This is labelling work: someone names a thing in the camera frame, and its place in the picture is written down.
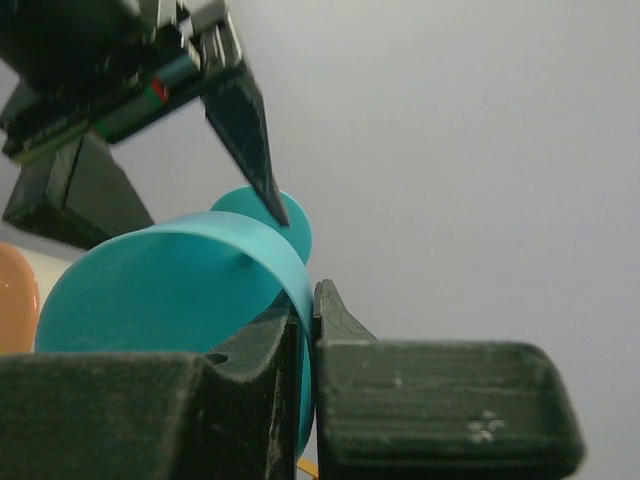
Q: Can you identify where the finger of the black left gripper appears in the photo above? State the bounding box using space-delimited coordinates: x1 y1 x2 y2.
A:
191 1 289 226

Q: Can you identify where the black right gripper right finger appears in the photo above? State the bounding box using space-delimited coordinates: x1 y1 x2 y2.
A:
313 280 586 479

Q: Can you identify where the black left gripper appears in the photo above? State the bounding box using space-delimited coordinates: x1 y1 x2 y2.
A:
1 1 202 250

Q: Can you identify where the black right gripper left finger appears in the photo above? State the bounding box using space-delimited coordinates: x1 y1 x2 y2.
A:
1 308 291 479

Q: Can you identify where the teal plastic goblet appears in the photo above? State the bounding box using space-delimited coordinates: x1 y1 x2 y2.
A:
33 185 317 459

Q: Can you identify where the white orange bread box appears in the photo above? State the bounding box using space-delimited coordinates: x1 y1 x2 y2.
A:
0 242 71 354

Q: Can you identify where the gold wire glass rack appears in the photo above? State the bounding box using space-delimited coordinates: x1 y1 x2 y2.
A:
296 458 319 480

